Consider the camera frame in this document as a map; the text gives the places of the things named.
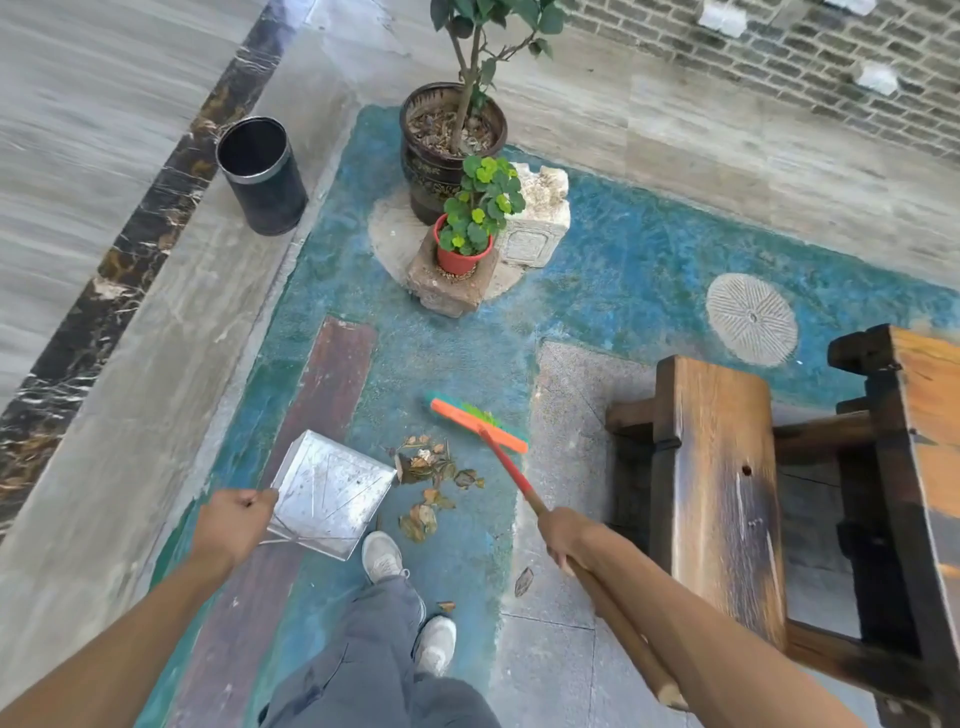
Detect person's right hand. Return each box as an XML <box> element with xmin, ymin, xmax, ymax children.
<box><xmin>536</xmin><ymin>506</ymin><xmax>609</xmax><ymax>577</ymax></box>

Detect person's left hand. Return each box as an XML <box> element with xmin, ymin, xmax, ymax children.
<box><xmin>187</xmin><ymin>488</ymin><xmax>280</xmax><ymax>575</ymax></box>

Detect square metal dustpan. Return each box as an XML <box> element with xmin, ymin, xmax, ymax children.
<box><xmin>262</xmin><ymin>428</ymin><xmax>399</xmax><ymax>562</ymax></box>

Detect orange broom with wooden handle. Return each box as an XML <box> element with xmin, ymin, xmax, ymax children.
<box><xmin>425</xmin><ymin>393</ymin><xmax>691</xmax><ymax>714</ymax></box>

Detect pile of dry leaves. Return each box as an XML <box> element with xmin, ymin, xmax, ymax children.
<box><xmin>389</xmin><ymin>431</ymin><xmax>538</xmax><ymax>616</ymax></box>

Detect black waste bin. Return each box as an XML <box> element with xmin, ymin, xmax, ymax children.
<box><xmin>215</xmin><ymin>116</ymin><xmax>310</xmax><ymax>238</ymax></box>

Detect person's left forearm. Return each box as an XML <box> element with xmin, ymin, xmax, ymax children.
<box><xmin>0</xmin><ymin>551</ymin><xmax>234</xmax><ymax>728</ymax></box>

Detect person's right forearm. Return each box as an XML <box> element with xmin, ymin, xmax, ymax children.
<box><xmin>581</xmin><ymin>524</ymin><xmax>868</xmax><ymax>728</ymax></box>

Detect person's left white shoe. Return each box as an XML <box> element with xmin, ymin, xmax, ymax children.
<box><xmin>361</xmin><ymin>530</ymin><xmax>410</xmax><ymax>586</ymax></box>

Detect person's white shoe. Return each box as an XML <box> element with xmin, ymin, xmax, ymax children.
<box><xmin>412</xmin><ymin>616</ymin><xmax>457</xmax><ymax>679</ymax></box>
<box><xmin>361</xmin><ymin>530</ymin><xmax>410</xmax><ymax>586</ymax></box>

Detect person's right white shoe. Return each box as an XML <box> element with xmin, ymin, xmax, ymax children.
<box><xmin>412</xmin><ymin>616</ymin><xmax>457</xmax><ymax>679</ymax></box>

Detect person's left leg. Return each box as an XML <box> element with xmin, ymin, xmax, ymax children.
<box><xmin>258</xmin><ymin>575</ymin><xmax>429</xmax><ymax>728</ymax></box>

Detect person's leg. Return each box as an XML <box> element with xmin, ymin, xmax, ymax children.
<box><xmin>258</xmin><ymin>575</ymin><xmax>429</xmax><ymax>728</ymax></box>
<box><xmin>408</xmin><ymin>671</ymin><xmax>502</xmax><ymax>728</ymax></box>

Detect person's right leg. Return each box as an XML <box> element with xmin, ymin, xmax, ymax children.
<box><xmin>408</xmin><ymin>671</ymin><xmax>502</xmax><ymax>728</ymax></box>

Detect dark burnt wooden stool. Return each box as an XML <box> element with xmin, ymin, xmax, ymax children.
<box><xmin>603</xmin><ymin>354</ymin><xmax>789</xmax><ymax>654</ymax></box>

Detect brown stone block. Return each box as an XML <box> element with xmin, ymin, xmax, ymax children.
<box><xmin>406</xmin><ymin>228</ymin><xmax>502</xmax><ymax>319</ymax></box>

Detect round carved stone disc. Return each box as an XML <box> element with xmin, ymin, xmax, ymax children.
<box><xmin>704</xmin><ymin>272</ymin><xmax>800</xmax><ymax>369</ymax></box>

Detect small red flower pot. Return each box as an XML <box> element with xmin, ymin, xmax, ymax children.
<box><xmin>432</xmin><ymin>215</ymin><xmax>496</xmax><ymax>277</ymax></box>

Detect white carved stone block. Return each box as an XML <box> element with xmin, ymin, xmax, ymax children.
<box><xmin>494</xmin><ymin>163</ymin><xmax>573</xmax><ymax>270</ymax></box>

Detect pale round stone slab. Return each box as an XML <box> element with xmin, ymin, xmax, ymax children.
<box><xmin>367</xmin><ymin>187</ymin><xmax>526</xmax><ymax>301</ymax></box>

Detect small plant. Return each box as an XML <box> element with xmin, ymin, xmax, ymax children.
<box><xmin>438</xmin><ymin>153</ymin><xmax>526</xmax><ymax>256</ymax></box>

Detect large rustic wooden table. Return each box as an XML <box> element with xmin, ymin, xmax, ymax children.
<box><xmin>772</xmin><ymin>323</ymin><xmax>960</xmax><ymax>728</ymax></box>

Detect dark glazed plant pot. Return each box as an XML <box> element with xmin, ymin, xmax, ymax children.
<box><xmin>398</xmin><ymin>82</ymin><xmax>510</xmax><ymax>226</ymax></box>

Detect green leafy potted tree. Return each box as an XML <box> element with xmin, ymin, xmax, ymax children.
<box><xmin>428</xmin><ymin>0</ymin><xmax>571</xmax><ymax>155</ymax></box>

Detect white protruding wall bricks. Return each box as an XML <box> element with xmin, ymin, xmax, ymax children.
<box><xmin>697</xmin><ymin>0</ymin><xmax>901</xmax><ymax>99</ymax></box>

